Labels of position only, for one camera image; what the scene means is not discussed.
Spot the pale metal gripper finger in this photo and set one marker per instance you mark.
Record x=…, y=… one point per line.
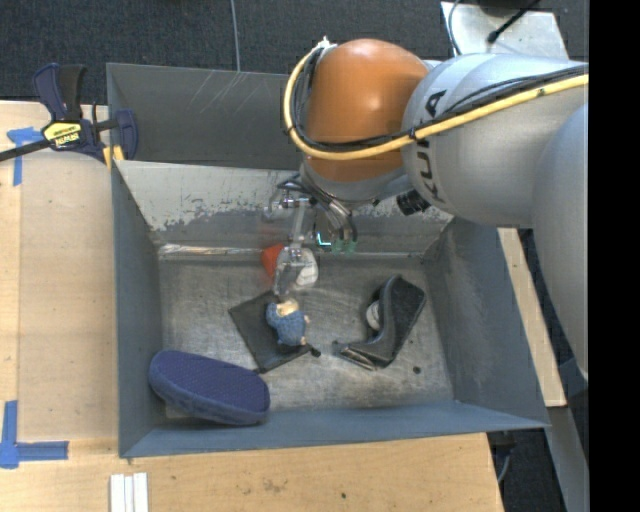
x=281, y=280
x=297, y=260

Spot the dark flat square pad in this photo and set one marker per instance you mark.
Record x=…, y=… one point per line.
x=255, y=325

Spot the toy figure in blue sweater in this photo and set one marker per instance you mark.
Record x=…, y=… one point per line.
x=290, y=325

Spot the red and white toy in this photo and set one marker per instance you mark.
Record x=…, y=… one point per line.
x=308, y=272

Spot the black shoe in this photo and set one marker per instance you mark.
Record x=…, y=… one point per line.
x=400, y=310

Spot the blue oval cushion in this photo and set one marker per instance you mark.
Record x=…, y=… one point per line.
x=210, y=387

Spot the grey metal bin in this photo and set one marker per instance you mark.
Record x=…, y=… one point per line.
x=210, y=240

